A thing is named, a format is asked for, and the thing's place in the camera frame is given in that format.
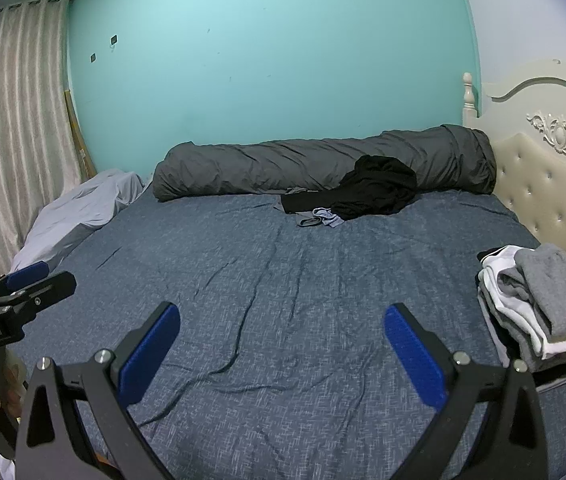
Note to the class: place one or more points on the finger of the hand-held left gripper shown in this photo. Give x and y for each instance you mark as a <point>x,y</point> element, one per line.
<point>25,275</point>
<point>48,290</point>

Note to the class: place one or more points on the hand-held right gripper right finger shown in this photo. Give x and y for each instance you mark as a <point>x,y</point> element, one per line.
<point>413,355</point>

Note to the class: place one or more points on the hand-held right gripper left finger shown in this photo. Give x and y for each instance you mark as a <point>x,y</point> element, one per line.
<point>148,355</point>

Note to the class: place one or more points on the black garment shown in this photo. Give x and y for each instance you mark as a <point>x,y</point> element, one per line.
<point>558,372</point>
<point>378,185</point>

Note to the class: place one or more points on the light grey blanket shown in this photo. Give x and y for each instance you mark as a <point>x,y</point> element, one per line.
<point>78,210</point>

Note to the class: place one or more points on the beige striped curtain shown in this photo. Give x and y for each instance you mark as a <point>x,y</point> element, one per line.
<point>13,135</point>

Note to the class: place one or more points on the black folded garment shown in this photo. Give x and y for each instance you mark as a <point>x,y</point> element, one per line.
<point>558,372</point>

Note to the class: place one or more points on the blue-grey underwear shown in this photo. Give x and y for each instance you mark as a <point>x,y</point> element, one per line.
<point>328,216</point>

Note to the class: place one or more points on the dark grey small cloth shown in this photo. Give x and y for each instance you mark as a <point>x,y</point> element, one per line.
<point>299,191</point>

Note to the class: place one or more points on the cream tufted headboard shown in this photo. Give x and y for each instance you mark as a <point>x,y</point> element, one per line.
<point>553,195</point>

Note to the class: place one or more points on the rolled dark grey duvet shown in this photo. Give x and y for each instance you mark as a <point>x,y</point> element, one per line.
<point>263,165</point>

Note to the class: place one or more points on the wooden frame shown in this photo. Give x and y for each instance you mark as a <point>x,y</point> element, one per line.
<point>75,125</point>

